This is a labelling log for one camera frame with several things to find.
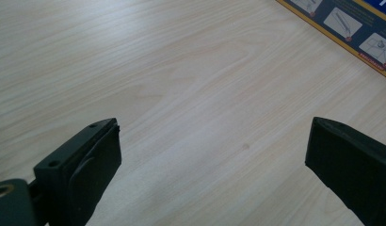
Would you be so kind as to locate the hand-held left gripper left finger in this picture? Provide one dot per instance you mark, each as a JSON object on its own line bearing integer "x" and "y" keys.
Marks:
{"x": 87, "y": 169}

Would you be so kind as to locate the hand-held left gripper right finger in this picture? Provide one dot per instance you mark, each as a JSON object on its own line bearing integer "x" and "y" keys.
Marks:
{"x": 354, "y": 163}

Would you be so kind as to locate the blue and yellow printed box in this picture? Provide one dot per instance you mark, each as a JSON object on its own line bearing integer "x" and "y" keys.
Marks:
{"x": 354, "y": 25}

